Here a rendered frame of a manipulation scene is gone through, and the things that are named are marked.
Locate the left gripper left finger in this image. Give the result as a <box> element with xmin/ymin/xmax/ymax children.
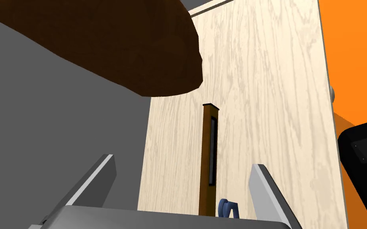
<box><xmin>54</xmin><ymin>154</ymin><xmax>117</xmax><ymax>209</ymax></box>

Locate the brown bread loaf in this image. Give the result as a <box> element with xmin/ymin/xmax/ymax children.
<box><xmin>0</xmin><ymin>0</ymin><xmax>203</xmax><ymax>97</ymax></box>

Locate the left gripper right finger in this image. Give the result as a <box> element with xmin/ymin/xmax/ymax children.
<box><xmin>248</xmin><ymin>163</ymin><xmax>303</xmax><ymax>229</ymax></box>

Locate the light wooden table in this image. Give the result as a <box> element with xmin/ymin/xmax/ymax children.
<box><xmin>137</xmin><ymin>0</ymin><xmax>349</xmax><ymax>229</ymax></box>

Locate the blue mug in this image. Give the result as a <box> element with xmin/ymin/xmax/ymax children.
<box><xmin>218</xmin><ymin>198</ymin><xmax>240</xmax><ymax>219</ymax></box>

